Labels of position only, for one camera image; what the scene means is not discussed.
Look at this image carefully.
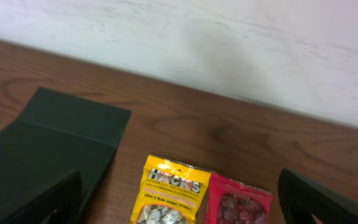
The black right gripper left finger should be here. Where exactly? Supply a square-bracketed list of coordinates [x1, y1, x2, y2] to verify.
[0, 170, 83, 224]

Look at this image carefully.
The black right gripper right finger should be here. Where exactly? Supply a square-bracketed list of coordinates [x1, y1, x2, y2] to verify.
[278, 169, 358, 224]

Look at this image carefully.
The red candy bag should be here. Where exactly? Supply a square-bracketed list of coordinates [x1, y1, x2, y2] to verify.
[204, 172, 273, 224]

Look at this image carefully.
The dark green gift box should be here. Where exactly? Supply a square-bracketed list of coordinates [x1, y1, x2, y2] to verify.
[0, 88, 131, 223]

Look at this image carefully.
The yellow Hacks candy bag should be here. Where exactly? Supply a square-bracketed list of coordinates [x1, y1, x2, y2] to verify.
[130, 154, 211, 224]

